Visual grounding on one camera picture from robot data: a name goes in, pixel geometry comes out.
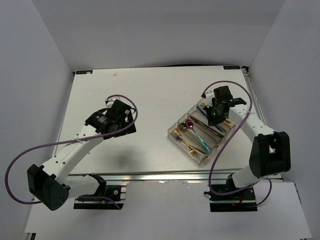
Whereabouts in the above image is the blue knife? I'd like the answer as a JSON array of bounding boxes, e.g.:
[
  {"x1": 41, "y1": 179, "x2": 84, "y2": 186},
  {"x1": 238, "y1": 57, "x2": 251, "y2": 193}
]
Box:
[{"x1": 196, "y1": 105, "x2": 226, "y2": 133}]

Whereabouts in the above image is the black knife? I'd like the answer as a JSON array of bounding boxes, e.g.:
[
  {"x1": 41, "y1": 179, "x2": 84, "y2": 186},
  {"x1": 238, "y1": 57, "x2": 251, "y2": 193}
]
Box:
[{"x1": 189, "y1": 115, "x2": 224, "y2": 138}]

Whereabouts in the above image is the iridescent purple spoon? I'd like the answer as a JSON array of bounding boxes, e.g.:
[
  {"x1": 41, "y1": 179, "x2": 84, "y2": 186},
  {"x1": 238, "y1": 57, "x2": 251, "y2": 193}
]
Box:
[{"x1": 184, "y1": 119, "x2": 212, "y2": 153}]

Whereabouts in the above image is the gold fork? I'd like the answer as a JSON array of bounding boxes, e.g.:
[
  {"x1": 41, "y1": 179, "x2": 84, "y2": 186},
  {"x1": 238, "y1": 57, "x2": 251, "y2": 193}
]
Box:
[{"x1": 173, "y1": 128, "x2": 201, "y2": 157}]

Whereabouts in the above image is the black spoon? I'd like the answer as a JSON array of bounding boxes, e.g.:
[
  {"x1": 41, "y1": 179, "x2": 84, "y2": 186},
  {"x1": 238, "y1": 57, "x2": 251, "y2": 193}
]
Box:
[{"x1": 178, "y1": 123, "x2": 212, "y2": 153}]

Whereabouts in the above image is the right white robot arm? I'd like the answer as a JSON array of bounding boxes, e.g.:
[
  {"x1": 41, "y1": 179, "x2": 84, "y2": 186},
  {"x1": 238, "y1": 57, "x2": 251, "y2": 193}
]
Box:
[{"x1": 205, "y1": 86, "x2": 291, "y2": 200}]

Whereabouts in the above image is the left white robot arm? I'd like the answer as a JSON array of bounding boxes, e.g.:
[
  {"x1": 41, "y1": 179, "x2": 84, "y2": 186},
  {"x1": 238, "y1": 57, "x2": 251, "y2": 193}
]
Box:
[{"x1": 27, "y1": 99, "x2": 137, "y2": 211}]

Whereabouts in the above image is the clear four-slot utensil organizer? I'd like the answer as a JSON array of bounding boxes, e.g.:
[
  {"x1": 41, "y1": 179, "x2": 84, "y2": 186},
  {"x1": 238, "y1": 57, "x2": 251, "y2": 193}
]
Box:
[{"x1": 167, "y1": 98, "x2": 237, "y2": 165}]

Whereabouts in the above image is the right blue corner sticker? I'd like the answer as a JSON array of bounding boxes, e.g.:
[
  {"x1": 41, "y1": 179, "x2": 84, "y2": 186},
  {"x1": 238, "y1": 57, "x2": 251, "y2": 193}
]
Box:
[{"x1": 223, "y1": 65, "x2": 241, "y2": 70}]

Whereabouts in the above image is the blue corner sticker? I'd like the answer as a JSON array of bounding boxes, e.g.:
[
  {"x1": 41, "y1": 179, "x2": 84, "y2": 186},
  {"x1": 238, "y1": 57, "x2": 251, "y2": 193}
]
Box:
[
  {"x1": 223, "y1": 65, "x2": 241, "y2": 70},
  {"x1": 75, "y1": 69, "x2": 93, "y2": 75}
]

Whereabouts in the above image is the left blue corner sticker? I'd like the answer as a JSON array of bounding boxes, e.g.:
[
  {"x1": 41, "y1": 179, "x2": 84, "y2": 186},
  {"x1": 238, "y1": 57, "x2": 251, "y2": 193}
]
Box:
[{"x1": 75, "y1": 69, "x2": 93, "y2": 75}]

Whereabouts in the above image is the aluminium table rail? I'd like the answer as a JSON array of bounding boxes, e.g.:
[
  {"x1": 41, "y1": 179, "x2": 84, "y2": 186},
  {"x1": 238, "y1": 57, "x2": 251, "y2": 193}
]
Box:
[{"x1": 67, "y1": 170, "x2": 283, "y2": 186}]

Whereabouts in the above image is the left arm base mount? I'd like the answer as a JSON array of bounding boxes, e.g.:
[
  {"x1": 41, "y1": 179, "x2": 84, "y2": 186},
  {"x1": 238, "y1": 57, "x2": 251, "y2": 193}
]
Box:
[{"x1": 73, "y1": 181, "x2": 127, "y2": 210}]

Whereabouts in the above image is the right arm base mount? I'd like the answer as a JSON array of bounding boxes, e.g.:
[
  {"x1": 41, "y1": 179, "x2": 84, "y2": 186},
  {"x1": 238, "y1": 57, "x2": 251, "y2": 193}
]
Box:
[{"x1": 203, "y1": 187, "x2": 258, "y2": 213}]

